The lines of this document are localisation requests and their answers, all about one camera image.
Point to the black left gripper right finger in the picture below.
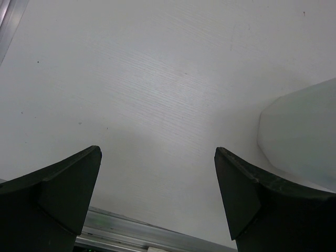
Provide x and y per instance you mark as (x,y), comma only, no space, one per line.
(266,212)

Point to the aluminium table edge rail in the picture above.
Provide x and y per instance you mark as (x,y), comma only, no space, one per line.
(140,80)

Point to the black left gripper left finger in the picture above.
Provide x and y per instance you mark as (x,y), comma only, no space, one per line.
(45,210)

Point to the white octagonal bin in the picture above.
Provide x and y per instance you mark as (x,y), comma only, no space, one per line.
(297,133)

